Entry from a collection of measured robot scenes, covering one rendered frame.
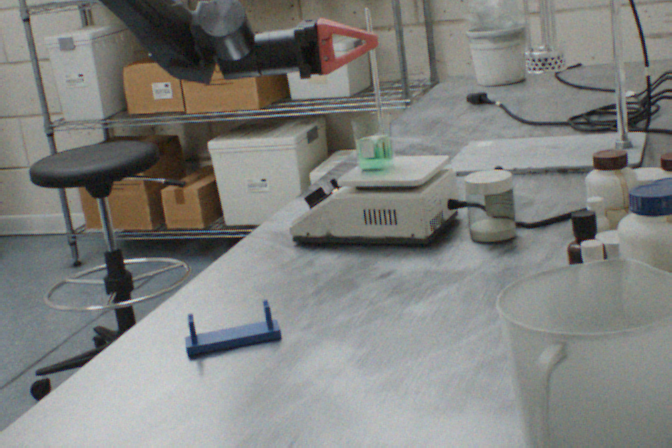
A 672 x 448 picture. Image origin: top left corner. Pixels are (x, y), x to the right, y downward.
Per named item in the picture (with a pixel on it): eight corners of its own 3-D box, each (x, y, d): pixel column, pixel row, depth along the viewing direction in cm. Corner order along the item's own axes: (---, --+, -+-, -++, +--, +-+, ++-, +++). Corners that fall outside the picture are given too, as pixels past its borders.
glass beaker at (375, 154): (400, 174, 135) (393, 113, 133) (359, 180, 135) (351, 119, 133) (395, 164, 141) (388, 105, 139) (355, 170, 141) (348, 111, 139)
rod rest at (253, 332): (187, 356, 108) (181, 324, 107) (186, 344, 111) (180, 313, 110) (282, 338, 109) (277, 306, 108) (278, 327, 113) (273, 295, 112)
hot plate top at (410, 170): (335, 187, 136) (334, 180, 135) (371, 163, 146) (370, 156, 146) (421, 186, 130) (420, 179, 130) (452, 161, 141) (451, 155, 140)
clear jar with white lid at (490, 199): (499, 246, 128) (493, 184, 126) (460, 241, 133) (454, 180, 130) (526, 232, 132) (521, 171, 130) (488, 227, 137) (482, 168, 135)
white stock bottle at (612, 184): (579, 245, 125) (572, 157, 122) (608, 230, 129) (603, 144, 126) (623, 252, 121) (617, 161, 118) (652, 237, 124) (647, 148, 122)
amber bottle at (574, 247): (601, 311, 105) (595, 219, 102) (565, 307, 107) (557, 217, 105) (615, 297, 108) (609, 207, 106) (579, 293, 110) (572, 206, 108)
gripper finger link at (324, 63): (376, 10, 137) (306, 18, 138) (373, 15, 130) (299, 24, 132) (382, 61, 139) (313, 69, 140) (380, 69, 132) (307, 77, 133)
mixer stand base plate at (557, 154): (442, 177, 164) (441, 170, 164) (469, 146, 182) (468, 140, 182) (640, 168, 154) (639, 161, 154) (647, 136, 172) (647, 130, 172)
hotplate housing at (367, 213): (289, 245, 140) (281, 188, 138) (331, 215, 152) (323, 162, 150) (445, 248, 131) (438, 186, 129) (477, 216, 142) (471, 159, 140)
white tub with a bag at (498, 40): (459, 87, 240) (449, -6, 235) (491, 75, 251) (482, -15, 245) (513, 87, 231) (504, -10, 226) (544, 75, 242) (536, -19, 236)
